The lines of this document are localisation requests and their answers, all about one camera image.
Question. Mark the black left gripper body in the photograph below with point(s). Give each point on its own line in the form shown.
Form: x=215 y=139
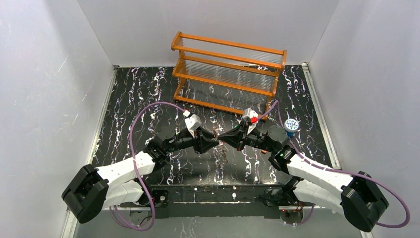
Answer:
x=197 y=140

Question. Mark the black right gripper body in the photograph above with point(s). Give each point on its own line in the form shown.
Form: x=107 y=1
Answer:
x=243 y=138

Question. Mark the metal oval keyring holder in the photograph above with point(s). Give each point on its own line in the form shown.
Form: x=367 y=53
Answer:
x=220 y=151

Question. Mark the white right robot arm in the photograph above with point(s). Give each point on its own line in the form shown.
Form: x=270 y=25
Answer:
x=355 y=197

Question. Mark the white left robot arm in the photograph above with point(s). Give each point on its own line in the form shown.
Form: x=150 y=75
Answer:
x=93 y=189

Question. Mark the blue lidded jar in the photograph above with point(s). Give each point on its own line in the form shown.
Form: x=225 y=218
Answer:
x=291 y=126

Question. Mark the orange wooden rack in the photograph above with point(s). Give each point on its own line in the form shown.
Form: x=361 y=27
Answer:
x=226 y=75

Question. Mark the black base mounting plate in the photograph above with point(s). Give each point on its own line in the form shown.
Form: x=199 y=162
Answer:
x=173 y=201

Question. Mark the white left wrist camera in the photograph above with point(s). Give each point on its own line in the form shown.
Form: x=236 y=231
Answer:
x=192 y=121

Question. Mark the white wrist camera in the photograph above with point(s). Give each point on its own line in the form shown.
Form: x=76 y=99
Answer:
x=251 y=119
x=192 y=121

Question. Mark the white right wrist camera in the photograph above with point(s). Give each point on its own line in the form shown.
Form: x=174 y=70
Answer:
x=251 y=119

